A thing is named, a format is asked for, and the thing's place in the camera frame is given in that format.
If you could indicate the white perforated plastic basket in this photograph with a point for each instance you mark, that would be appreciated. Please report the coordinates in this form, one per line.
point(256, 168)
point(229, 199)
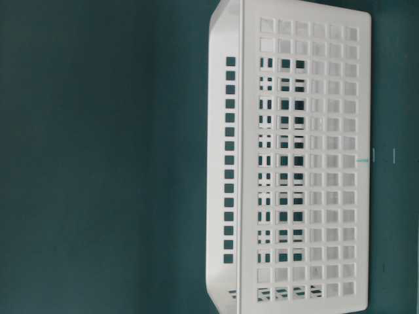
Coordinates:
point(288, 170)

